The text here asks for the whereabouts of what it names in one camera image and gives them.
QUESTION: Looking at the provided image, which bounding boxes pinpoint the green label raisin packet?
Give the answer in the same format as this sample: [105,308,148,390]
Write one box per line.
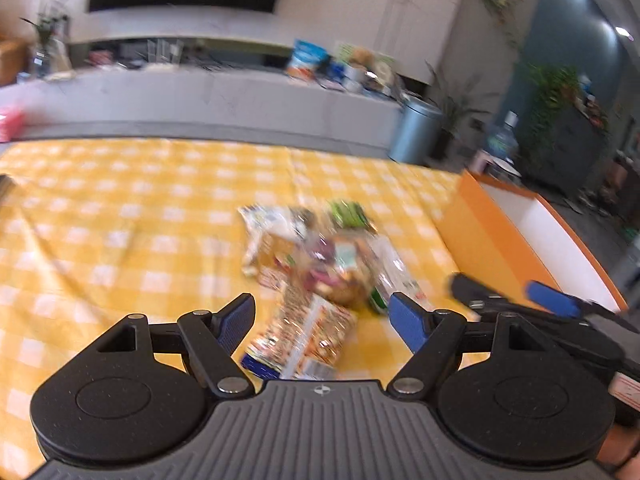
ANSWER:
[326,199,378,235]

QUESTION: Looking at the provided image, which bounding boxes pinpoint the clear snack packet blue edge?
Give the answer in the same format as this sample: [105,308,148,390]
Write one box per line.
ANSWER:
[240,285,360,381]

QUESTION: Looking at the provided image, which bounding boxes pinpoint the blue water jug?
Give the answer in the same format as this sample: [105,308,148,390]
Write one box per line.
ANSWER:
[486,111,522,162]

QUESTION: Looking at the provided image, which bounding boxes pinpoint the grey metal trash can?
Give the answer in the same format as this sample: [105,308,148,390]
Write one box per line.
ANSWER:
[388,97,446,165]

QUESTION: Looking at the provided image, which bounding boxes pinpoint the white round stool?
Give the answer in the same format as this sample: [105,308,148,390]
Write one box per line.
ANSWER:
[487,160,525,182]

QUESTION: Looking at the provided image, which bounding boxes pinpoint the marble television console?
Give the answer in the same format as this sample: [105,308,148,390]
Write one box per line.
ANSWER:
[0,35,407,162]

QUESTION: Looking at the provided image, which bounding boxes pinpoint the clear bag of mixed candies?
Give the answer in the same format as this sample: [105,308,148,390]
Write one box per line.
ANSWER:
[299,227,378,307]

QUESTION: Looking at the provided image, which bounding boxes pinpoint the brown snack packet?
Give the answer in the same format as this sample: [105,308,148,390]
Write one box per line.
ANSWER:
[243,232,303,292]

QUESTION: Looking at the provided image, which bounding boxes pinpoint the white and green snack packet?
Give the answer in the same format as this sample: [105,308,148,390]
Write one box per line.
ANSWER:
[369,236,432,315]

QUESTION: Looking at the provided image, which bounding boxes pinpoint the tall potted floor plant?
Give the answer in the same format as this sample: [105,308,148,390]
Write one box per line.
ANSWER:
[424,61,502,162]

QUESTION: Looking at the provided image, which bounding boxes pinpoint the round paper fan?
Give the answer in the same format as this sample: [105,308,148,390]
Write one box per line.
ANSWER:
[374,57,398,91]

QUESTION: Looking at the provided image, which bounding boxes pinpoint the blue snack bag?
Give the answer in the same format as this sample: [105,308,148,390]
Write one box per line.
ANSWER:
[285,39,330,82]

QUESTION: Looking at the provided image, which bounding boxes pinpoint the hanging wall vine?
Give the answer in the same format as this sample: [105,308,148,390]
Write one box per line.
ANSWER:
[476,0,522,52]

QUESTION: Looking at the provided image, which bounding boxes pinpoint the pink storage box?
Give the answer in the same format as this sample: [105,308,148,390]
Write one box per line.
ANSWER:
[0,106,27,144]

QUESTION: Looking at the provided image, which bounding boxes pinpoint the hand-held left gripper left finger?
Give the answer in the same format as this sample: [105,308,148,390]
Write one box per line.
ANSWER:
[75,293,257,401]

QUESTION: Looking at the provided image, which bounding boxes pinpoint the dark grey cabinet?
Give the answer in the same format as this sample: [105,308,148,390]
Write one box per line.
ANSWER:
[520,104,612,207]

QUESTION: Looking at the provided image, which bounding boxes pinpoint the white crinkled snack packet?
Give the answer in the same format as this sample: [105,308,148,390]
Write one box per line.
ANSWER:
[238,203,298,242]

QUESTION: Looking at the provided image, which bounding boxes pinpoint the green plant in glass vase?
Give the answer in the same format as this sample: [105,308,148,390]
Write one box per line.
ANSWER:
[19,0,73,80]

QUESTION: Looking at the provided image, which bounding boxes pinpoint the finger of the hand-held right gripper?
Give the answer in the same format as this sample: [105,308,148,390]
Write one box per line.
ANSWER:
[449,272,531,317]
[525,280,623,333]

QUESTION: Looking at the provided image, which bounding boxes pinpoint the orange cardboard box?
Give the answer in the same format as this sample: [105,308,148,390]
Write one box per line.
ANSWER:
[439,170,630,322]

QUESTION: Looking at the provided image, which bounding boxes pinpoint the yellow checked tablecloth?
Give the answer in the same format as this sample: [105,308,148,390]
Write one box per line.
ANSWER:
[0,137,482,467]

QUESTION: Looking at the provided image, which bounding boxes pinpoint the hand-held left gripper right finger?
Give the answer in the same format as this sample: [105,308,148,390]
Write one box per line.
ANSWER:
[388,291,557,401]

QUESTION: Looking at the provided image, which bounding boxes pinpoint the trailing ivy plant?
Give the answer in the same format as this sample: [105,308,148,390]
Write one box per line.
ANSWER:
[519,61,587,172]

